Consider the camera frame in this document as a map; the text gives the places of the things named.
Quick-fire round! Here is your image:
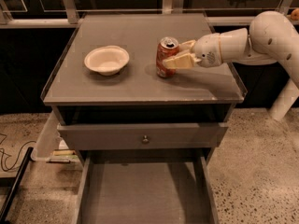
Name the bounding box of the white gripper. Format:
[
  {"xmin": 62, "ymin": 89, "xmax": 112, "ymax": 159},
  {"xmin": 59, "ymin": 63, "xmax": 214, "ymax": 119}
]
[{"xmin": 163, "ymin": 33, "xmax": 222, "ymax": 69}]

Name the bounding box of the red coke can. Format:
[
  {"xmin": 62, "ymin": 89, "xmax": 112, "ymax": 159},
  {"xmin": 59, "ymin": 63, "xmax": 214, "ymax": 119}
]
[{"xmin": 156, "ymin": 36, "xmax": 179, "ymax": 78}]

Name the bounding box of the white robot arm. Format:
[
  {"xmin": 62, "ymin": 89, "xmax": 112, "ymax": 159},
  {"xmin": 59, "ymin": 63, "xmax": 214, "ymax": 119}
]
[{"xmin": 163, "ymin": 11, "xmax": 299, "ymax": 120}]

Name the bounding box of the grey top drawer front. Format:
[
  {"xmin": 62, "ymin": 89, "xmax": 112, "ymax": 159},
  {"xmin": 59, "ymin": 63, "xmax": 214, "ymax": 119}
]
[{"xmin": 57, "ymin": 123, "xmax": 228, "ymax": 150}]

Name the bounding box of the grey drawer cabinet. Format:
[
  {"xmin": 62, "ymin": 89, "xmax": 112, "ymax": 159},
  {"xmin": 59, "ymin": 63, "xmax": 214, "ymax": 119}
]
[{"xmin": 40, "ymin": 12, "xmax": 248, "ymax": 224}]

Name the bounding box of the round brass drawer knob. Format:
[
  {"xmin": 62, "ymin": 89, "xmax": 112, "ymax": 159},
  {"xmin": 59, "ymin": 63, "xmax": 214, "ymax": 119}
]
[{"xmin": 142, "ymin": 135, "xmax": 150, "ymax": 145}]

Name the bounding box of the open grey middle drawer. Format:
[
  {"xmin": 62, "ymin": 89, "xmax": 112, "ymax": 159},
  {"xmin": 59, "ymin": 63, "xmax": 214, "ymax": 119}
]
[{"xmin": 71, "ymin": 149, "xmax": 220, "ymax": 224}]

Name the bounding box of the white paper bowl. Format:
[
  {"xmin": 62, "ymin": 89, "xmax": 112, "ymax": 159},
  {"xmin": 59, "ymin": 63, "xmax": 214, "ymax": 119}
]
[{"xmin": 84, "ymin": 46, "xmax": 130, "ymax": 76}]

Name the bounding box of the orange fruit on ledge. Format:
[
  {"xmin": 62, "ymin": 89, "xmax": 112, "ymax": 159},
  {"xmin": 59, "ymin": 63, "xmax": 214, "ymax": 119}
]
[{"xmin": 291, "ymin": 8, "xmax": 299, "ymax": 21}]

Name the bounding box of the clear plastic bin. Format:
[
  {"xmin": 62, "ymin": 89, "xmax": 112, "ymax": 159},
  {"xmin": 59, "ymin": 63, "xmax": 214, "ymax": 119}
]
[{"xmin": 31, "ymin": 113, "xmax": 78, "ymax": 163}]

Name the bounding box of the black bar on floor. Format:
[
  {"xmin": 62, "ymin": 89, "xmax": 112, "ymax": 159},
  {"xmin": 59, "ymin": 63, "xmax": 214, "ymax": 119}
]
[{"xmin": 0, "ymin": 147, "xmax": 34, "ymax": 224}]

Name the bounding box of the metal window rail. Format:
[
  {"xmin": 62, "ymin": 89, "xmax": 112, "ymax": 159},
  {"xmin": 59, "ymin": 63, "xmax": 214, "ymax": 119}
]
[{"xmin": 0, "ymin": 0, "xmax": 299, "ymax": 30}]

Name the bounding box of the black cable on floor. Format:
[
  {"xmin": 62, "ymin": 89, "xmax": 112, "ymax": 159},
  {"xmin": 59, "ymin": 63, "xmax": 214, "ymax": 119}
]
[{"xmin": 0, "ymin": 133, "xmax": 37, "ymax": 173}]

